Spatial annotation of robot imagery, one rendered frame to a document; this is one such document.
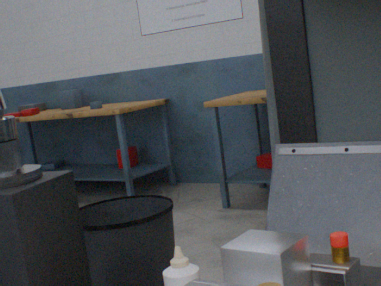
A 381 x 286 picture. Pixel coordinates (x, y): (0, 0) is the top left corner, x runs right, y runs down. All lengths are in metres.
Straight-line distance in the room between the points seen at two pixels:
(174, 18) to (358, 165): 4.94
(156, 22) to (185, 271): 5.27
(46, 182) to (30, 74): 6.51
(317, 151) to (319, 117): 0.05
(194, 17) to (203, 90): 0.69
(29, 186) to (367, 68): 0.48
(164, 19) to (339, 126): 4.98
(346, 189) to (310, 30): 0.23
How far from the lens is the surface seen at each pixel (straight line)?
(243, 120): 5.37
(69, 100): 6.29
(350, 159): 0.85
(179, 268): 0.63
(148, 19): 5.89
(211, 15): 5.46
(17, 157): 0.73
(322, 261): 0.54
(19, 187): 0.69
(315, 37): 0.86
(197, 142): 5.68
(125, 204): 2.75
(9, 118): 0.72
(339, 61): 0.85
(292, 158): 0.88
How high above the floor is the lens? 1.22
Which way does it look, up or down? 9 degrees down
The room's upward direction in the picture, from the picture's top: 8 degrees counter-clockwise
